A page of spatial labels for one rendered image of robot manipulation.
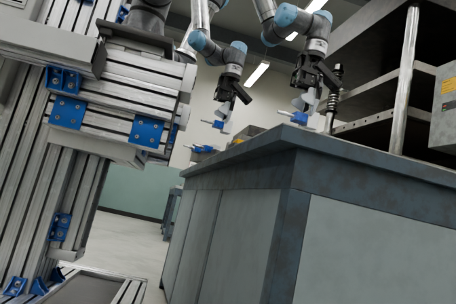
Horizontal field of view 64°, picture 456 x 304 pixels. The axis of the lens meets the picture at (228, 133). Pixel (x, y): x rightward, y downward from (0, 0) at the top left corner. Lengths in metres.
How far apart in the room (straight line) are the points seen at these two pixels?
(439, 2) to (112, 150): 1.71
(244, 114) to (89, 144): 7.96
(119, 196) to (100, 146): 7.42
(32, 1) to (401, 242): 1.30
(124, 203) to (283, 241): 7.91
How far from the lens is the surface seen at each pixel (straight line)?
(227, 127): 1.50
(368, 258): 0.88
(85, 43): 1.03
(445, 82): 1.94
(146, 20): 1.18
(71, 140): 1.24
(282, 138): 0.77
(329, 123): 2.56
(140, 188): 8.60
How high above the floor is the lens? 0.60
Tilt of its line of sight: 12 degrees up
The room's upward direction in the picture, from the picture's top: 13 degrees clockwise
